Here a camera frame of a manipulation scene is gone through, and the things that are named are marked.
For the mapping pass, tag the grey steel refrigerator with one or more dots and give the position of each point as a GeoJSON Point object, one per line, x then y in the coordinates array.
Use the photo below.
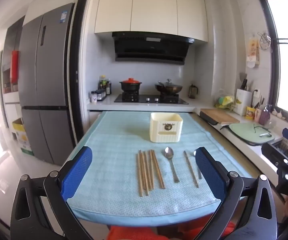
{"type": "Point", "coordinates": [46, 80]}

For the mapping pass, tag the wooden cutting board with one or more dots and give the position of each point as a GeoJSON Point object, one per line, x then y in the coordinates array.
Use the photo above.
{"type": "Point", "coordinates": [220, 115]}

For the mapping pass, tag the hanging printed package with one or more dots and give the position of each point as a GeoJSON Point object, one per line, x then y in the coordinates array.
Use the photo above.
{"type": "Point", "coordinates": [252, 50]}

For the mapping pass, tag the orange cloth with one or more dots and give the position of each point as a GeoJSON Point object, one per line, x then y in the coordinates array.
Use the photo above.
{"type": "Point", "coordinates": [134, 232]}

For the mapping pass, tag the small steel spoon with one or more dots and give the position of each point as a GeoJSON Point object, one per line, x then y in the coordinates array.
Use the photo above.
{"type": "Point", "coordinates": [200, 175]}

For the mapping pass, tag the pale green cutting board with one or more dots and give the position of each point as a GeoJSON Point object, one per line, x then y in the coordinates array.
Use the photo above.
{"type": "Point", "coordinates": [243, 132]}

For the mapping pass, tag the glass wok lid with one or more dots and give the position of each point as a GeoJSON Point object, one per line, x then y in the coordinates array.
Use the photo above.
{"type": "Point", "coordinates": [169, 83]}

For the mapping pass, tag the glass pitcher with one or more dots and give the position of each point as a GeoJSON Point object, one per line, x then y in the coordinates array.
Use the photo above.
{"type": "Point", "coordinates": [192, 92]}

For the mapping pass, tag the dark metal wok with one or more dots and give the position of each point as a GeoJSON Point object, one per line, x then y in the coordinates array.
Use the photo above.
{"type": "Point", "coordinates": [169, 89]}

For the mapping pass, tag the black range hood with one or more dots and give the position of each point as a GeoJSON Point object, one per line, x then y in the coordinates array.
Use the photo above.
{"type": "Point", "coordinates": [149, 47]}

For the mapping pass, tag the garlic bulbs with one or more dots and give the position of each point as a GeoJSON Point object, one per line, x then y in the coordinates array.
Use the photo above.
{"type": "Point", "coordinates": [277, 113]}

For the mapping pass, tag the white label spice jar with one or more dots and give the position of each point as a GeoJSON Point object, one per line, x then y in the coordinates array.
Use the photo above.
{"type": "Point", "coordinates": [93, 97]}

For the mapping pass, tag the yellow printed cardboard box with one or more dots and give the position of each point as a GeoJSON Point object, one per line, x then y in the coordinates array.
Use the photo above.
{"type": "Point", "coordinates": [21, 135]}

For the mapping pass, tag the purple bottle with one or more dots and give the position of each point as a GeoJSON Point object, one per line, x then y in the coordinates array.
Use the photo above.
{"type": "Point", "coordinates": [265, 116]}

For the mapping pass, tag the yellow printed paper cup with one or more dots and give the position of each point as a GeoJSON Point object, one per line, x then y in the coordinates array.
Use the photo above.
{"type": "Point", "coordinates": [250, 113]}

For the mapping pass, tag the hanging metal trivet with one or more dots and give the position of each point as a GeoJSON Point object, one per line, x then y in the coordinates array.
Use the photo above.
{"type": "Point", "coordinates": [264, 40]}

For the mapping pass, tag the white wall cabinet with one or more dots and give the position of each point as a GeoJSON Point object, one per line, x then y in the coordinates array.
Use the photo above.
{"type": "Point", "coordinates": [154, 7]}

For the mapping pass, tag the dark soy sauce bottle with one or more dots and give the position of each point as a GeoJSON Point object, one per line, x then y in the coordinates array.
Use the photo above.
{"type": "Point", "coordinates": [109, 87]}

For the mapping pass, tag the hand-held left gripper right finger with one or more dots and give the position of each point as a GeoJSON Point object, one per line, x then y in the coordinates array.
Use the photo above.
{"type": "Point", "coordinates": [210, 175]}

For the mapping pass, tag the yellow green plastic bag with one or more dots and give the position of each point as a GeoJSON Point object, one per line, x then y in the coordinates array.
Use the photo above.
{"type": "Point", "coordinates": [225, 101]}

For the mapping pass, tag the large steel spoon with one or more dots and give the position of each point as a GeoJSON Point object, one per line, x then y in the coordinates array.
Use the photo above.
{"type": "Point", "coordinates": [169, 153]}

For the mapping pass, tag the pink cup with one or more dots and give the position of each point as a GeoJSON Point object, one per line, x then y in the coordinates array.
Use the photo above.
{"type": "Point", "coordinates": [258, 116]}

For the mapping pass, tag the steel spatula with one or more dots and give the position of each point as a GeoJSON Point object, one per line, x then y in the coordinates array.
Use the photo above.
{"type": "Point", "coordinates": [160, 82]}

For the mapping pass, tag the black glass gas cooktop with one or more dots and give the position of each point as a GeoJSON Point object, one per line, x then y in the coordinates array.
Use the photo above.
{"type": "Point", "coordinates": [149, 99]}

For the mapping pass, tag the light blue woven towel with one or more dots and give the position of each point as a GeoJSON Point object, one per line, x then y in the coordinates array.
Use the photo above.
{"type": "Point", "coordinates": [114, 140]}

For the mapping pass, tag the tall shelf cabinet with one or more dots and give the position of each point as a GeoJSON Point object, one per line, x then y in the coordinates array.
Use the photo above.
{"type": "Point", "coordinates": [9, 92]}

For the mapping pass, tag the bundle of wooden chopsticks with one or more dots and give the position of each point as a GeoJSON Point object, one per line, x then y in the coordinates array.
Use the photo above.
{"type": "Point", "coordinates": [149, 170]}

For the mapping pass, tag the black clay pot red lid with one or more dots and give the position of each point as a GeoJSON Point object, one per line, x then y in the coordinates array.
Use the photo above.
{"type": "Point", "coordinates": [130, 86]}

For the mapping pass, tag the white knife block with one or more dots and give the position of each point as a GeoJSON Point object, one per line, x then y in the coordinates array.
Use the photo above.
{"type": "Point", "coordinates": [242, 102]}

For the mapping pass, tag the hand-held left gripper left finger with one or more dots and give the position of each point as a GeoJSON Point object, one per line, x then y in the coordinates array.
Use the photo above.
{"type": "Point", "coordinates": [76, 175]}

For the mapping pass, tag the cream ribbed utensil holder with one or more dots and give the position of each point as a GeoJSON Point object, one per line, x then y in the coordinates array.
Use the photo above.
{"type": "Point", "coordinates": [159, 127]}

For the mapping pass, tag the yellow cap oil bottle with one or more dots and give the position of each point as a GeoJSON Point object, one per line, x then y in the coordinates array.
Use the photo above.
{"type": "Point", "coordinates": [103, 83]}

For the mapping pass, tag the black lid seasoning jar set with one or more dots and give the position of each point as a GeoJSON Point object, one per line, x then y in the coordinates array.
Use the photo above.
{"type": "Point", "coordinates": [101, 95]}

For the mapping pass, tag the red bag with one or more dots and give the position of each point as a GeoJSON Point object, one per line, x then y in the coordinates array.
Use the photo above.
{"type": "Point", "coordinates": [14, 67]}

